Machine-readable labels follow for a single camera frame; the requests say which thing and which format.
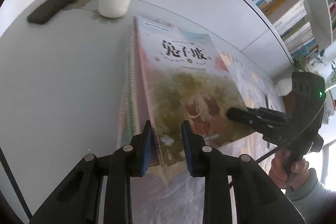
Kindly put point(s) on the black remote control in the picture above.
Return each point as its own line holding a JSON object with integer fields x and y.
{"x": 52, "y": 7}

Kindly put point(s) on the stack of thin books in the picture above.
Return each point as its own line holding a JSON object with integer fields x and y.
{"x": 130, "y": 98}

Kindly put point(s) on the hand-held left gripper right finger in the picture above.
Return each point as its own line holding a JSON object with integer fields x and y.
{"x": 187, "y": 150}

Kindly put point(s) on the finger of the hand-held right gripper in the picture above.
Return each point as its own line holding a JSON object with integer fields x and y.
{"x": 241, "y": 115}

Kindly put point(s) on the person's right hand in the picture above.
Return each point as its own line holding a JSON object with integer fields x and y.
{"x": 278, "y": 169}

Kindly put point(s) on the white ribbed vase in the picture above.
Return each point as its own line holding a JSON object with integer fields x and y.
{"x": 283, "y": 87}

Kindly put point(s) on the printed floral tablecloth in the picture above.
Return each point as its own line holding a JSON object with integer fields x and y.
{"x": 170, "y": 200}

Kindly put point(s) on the pale picture book green label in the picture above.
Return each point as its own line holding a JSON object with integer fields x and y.
{"x": 183, "y": 77}

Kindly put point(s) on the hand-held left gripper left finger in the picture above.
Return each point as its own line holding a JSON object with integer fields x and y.
{"x": 145, "y": 150}

